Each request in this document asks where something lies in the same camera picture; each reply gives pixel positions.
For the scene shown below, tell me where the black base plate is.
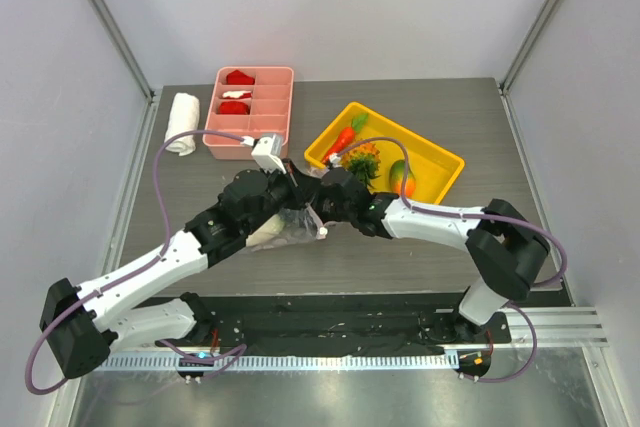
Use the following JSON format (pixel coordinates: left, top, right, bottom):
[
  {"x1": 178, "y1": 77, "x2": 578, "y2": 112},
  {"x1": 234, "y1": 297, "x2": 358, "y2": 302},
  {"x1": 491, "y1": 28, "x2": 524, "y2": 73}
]
[{"x1": 203, "y1": 293, "x2": 512, "y2": 350}]

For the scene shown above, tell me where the rolled white towel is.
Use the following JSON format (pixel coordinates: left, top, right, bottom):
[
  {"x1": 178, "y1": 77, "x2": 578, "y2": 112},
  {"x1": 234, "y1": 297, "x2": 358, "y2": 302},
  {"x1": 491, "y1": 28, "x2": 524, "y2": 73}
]
[{"x1": 164, "y1": 93, "x2": 200, "y2": 156}]

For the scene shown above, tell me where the white red fake food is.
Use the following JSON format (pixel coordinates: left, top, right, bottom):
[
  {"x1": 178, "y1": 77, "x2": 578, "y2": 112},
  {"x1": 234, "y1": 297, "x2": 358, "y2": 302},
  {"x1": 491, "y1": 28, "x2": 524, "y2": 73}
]
[{"x1": 221, "y1": 90, "x2": 252, "y2": 100}]

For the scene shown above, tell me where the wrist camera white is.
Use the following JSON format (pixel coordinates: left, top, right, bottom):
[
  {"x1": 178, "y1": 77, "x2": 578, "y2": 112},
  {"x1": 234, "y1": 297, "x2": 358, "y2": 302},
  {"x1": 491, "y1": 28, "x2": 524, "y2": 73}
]
[
  {"x1": 241, "y1": 133, "x2": 286, "y2": 173},
  {"x1": 327, "y1": 153, "x2": 343, "y2": 169}
]

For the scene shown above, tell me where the white slotted cable duct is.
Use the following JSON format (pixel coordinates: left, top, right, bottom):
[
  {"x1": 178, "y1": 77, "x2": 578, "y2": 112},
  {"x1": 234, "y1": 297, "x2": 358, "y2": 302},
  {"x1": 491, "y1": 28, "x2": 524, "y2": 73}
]
[{"x1": 98, "y1": 351, "x2": 459, "y2": 375}]

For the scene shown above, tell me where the pink divided organizer tray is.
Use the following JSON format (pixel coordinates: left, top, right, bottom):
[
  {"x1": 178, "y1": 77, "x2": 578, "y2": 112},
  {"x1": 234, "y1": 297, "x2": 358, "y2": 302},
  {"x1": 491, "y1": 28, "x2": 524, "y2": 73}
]
[{"x1": 205, "y1": 66, "x2": 294, "y2": 157}]

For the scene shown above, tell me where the clear zip top bag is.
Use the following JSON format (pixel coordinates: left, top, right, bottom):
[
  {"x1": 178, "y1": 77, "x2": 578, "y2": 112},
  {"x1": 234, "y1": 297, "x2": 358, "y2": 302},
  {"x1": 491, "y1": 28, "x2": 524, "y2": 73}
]
[{"x1": 244, "y1": 166, "x2": 329, "y2": 253}]

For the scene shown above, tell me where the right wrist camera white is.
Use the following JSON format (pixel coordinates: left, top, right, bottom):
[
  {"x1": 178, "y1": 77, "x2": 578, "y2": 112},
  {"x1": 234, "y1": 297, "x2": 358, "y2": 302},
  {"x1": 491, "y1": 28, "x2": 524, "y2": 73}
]
[{"x1": 327, "y1": 153, "x2": 343, "y2": 169}]

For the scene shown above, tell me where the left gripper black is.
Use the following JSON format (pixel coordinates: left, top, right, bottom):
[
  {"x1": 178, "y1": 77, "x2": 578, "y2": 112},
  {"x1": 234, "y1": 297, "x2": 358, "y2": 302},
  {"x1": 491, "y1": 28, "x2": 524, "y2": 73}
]
[{"x1": 243, "y1": 159, "x2": 320, "y2": 236}]

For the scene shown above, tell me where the fake pineapple orange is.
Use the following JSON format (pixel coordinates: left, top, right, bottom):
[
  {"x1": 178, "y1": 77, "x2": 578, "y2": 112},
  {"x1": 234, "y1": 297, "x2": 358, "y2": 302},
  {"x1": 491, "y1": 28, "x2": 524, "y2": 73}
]
[{"x1": 341, "y1": 142, "x2": 380, "y2": 188}]

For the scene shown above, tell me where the red fake food lower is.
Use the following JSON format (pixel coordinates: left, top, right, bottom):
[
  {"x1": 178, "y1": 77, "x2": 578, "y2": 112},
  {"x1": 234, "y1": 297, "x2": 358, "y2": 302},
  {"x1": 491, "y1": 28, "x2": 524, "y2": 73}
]
[{"x1": 218, "y1": 100, "x2": 250, "y2": 115}]

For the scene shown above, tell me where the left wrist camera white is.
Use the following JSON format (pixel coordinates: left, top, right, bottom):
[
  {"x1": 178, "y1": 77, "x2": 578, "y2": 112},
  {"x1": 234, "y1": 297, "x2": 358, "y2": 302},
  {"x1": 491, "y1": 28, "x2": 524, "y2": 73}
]
[{"x1": 241, "y1": 133, "x2": 286, "y2": 173}]

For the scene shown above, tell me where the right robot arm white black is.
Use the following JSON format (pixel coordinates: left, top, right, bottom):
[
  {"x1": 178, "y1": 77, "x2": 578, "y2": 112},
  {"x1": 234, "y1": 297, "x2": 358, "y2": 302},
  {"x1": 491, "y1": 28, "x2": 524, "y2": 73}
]
[{"x1": 314, "y1": 168, "x2": 550, "y2": 342}]

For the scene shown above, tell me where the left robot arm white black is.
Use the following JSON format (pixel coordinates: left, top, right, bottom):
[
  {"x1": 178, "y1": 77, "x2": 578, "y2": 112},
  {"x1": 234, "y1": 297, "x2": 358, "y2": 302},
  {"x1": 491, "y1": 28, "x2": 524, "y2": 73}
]
[{"x1": 40, "y1": 160, "x2": 321, "y2": 379}]

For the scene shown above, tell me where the red fake food top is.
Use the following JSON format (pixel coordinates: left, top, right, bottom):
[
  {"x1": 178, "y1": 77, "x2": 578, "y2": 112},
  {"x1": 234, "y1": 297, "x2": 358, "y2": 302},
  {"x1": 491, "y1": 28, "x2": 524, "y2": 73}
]
[{"x1": 226, "y1": 69, "x2": 255, "y2": 85}]

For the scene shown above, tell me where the fake mango orange green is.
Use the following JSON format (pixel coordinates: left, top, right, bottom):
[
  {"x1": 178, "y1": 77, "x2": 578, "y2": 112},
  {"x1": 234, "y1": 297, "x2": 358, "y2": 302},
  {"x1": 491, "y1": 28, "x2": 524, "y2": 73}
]
[{"x1": 388, "y1": 159, "x2": 417, "y2": 198}]

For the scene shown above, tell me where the fake white radish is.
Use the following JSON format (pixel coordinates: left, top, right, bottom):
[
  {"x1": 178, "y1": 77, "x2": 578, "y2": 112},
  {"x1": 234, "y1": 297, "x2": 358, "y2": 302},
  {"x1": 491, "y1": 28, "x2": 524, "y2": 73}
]
[{"x1": 246, "y1": 214, "x2": 285, "y2": 247}]

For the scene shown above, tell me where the fake carrot orange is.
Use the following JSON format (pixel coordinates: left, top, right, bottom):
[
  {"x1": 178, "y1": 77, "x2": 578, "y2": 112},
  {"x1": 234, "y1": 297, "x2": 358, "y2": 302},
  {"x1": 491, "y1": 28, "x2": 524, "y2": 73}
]
[{"x1": 322, "y1": 113, "x2": 368, "y2": 164}]

